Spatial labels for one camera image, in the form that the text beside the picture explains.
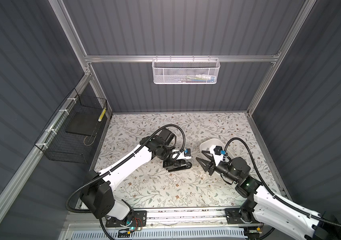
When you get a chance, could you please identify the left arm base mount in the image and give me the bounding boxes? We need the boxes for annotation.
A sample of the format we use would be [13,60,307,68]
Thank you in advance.
[104,210,147,232]

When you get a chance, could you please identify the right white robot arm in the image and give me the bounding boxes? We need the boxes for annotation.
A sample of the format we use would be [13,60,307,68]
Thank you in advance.
[197,146,341,240]

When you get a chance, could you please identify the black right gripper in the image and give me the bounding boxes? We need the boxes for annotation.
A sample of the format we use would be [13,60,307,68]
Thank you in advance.
[196,149,238,185]

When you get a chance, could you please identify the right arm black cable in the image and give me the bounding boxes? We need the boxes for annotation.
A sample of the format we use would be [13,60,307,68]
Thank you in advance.
[223,137,341,235]

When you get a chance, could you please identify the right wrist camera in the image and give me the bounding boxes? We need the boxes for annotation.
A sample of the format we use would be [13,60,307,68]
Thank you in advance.
[213,146,227,156]

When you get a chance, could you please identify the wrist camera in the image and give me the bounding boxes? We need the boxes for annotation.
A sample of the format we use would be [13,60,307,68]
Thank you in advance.
[213,146,227,156]
[178,149,191,160]

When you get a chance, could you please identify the yellow marker pen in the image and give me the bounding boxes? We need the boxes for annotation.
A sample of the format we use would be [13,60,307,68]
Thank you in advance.
[98,108,106,122]

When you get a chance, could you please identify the black wire basket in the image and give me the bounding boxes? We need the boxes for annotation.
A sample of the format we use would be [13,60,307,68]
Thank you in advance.
[35,90,108,164]

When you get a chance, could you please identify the white wire mesh basket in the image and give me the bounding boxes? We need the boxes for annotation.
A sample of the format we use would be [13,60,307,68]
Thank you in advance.
[151,58,220,85]

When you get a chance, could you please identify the black foam pad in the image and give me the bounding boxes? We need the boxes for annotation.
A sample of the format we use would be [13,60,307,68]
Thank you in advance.
[65,113,101,137]

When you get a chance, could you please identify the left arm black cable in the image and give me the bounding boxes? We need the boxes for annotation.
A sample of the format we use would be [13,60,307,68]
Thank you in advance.
[65,123,186,214]

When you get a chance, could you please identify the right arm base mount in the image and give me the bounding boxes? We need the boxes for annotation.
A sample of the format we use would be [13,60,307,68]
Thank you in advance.
[224,207,261,226]

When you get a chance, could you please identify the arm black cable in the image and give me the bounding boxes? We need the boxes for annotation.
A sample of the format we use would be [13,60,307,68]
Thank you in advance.
[65,123,186,214]
[223,137,341,235]

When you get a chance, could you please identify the white oval plastic tray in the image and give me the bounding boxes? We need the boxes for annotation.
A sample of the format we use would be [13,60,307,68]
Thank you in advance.
[199,138,234,162]

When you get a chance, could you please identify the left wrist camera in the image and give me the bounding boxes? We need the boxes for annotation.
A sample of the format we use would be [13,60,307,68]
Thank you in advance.
[178,149,191,160]

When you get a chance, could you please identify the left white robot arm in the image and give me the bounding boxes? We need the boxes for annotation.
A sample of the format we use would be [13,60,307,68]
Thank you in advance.
[79,134,192,225]

